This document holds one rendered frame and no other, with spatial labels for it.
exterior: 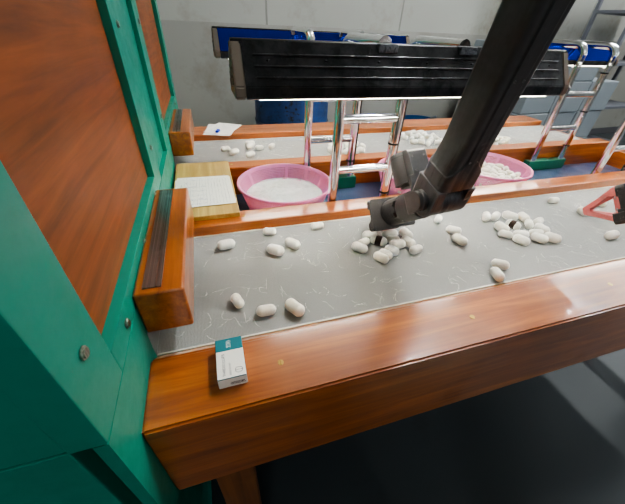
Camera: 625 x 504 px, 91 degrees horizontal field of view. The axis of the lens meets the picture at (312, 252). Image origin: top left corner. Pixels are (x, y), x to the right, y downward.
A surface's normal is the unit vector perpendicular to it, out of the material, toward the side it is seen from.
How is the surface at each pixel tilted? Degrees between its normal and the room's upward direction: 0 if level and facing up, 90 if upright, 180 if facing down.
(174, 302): 90
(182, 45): 90
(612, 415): 0
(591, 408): 0
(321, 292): 0
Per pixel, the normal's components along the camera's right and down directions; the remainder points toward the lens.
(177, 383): 0.04, -0.80
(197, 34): 0.35, 0.58
